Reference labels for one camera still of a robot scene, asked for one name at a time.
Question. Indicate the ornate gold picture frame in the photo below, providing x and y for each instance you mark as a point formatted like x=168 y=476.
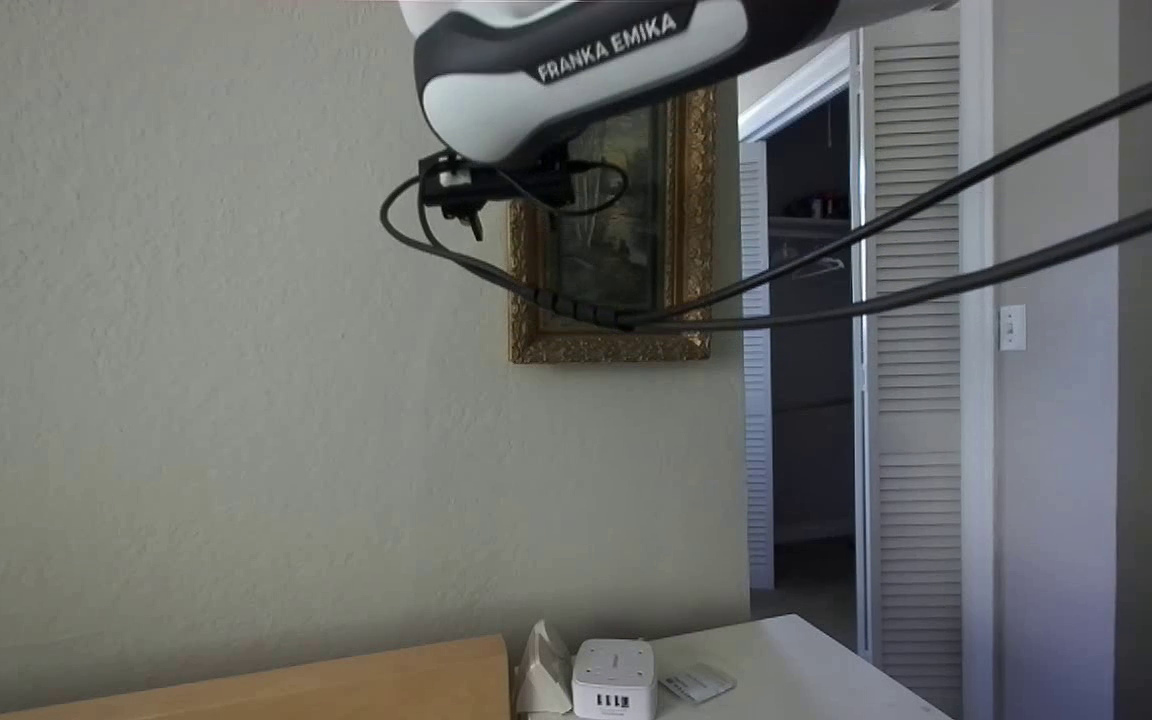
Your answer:
x=651 y=244

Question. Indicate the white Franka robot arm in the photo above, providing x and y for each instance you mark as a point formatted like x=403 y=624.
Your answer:
x=496 y=78

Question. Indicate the white cube device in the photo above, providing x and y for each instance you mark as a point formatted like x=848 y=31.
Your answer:
x=612 y=682

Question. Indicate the white tissue paper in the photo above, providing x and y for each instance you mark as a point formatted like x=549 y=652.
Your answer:
x=547 y=674

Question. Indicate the brown wooden headboard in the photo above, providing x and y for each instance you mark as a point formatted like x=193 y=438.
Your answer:
x=432 y=682

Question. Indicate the white remote control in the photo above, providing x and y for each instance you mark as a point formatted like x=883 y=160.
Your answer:
x=696 y=687

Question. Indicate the white nightstand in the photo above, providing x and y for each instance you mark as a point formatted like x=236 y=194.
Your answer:
x=784 y=670

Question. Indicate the white louvered closet door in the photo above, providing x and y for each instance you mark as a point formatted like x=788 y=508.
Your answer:
x=912 y=387

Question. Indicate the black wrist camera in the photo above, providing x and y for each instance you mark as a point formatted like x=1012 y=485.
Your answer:
x=463 y=191

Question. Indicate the white light switch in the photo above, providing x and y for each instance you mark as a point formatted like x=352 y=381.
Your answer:
x=1012 y=329

